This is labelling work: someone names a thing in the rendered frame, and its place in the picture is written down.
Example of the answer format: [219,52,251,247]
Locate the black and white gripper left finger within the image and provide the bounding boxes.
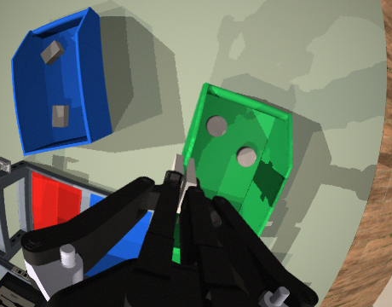
[20,153,184,307]

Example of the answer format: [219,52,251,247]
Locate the blue bin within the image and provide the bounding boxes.
[11,7,112,156]

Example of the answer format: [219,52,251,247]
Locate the green bin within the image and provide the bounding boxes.
[182,83,292,237]

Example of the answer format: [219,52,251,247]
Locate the beige round disc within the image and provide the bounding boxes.
[205,115,228,137]
[236,146,257,167]

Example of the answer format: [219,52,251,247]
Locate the dark grey metal shelf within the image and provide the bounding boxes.
[0,157,154,285]

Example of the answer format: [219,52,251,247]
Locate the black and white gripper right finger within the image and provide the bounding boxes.
[176,158,319,307]

